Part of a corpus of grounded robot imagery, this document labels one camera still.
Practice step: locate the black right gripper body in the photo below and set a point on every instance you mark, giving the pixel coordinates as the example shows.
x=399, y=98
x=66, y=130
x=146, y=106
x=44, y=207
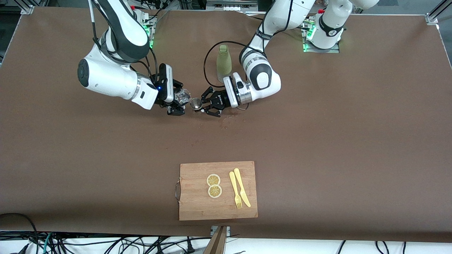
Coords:
x=172, y=104

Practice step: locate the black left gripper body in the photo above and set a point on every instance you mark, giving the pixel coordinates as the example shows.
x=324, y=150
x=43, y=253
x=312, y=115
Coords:
x=219, y=99

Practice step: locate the clear glass measuring cup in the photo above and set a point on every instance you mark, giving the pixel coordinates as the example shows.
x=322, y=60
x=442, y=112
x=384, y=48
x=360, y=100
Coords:
x=183, y=96

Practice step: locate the steel hourglass jigger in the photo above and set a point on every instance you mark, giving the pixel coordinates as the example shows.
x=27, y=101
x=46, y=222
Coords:
x=196, y=103

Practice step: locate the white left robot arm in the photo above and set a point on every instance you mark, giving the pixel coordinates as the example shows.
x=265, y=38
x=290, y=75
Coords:
x=261, y=76

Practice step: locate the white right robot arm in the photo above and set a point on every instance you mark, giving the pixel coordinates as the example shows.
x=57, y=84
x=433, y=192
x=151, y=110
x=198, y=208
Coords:
x=106, y=77

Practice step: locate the scattered clear granules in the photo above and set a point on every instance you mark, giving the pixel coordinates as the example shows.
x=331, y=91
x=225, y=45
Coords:
x=229, y=121

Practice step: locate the green sleeved glass bottle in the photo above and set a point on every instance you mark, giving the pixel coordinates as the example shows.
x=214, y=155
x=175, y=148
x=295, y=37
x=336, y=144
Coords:
x=224, y=60

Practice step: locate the lemon slice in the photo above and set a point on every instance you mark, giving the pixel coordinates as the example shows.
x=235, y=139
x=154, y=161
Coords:
x=214, y=191
x=213, y=180

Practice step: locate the yellow plastic fork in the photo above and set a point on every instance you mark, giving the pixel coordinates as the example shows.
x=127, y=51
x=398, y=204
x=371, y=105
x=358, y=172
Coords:
x=233, y=183

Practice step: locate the yellow plastic knife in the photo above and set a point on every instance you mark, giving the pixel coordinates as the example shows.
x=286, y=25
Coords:
x=240, y=183

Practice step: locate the grey electronics box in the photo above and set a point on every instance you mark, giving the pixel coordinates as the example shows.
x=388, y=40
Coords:
x=229, y=2

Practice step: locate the wooden cutting board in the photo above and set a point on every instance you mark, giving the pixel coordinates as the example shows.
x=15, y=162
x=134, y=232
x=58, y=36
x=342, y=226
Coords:
x=197, y=204

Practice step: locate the brown table cover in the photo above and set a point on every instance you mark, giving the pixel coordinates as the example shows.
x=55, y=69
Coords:
x=317, y=141

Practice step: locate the black plug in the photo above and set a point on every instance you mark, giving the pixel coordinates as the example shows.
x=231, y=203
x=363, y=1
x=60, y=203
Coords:
x=190, y=247

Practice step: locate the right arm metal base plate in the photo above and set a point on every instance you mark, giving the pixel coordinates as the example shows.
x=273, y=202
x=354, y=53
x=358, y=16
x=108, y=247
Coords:
x=152, y=38

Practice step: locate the small metal bracket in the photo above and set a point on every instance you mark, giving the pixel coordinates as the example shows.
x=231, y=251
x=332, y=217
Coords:
x=228, y=230

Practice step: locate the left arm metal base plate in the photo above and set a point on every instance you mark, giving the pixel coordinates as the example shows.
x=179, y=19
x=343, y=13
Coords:
x=332, y=51

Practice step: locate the wooden post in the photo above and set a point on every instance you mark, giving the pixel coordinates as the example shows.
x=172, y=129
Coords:
x=216, y=243

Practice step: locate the aluminium corner bracket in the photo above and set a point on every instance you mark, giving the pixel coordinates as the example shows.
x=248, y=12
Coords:
x=27, y=10
x=431, y=18

